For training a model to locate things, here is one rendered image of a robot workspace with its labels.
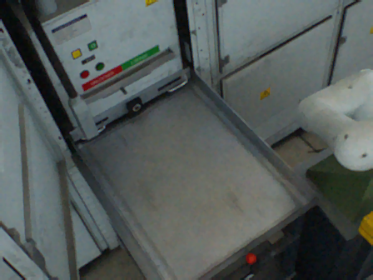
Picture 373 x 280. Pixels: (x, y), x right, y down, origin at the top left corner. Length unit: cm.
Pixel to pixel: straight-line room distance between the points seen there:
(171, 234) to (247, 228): 25
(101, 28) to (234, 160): 65
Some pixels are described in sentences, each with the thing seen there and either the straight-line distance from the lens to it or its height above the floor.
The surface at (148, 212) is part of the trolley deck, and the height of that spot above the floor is 85.
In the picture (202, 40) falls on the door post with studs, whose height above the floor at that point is 105.
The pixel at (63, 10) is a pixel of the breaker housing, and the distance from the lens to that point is 156.
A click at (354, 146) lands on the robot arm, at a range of 127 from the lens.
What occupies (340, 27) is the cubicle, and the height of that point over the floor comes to 68.
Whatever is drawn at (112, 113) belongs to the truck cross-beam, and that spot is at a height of 90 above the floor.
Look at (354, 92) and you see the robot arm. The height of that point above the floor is 108.
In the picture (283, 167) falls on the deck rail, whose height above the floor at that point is 88.
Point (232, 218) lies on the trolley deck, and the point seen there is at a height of 85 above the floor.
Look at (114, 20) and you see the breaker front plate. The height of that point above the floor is 129.
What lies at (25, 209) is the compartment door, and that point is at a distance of 132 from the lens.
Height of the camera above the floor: 230
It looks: 54 degrees down
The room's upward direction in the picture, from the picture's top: 10 degrees counter-clockwise
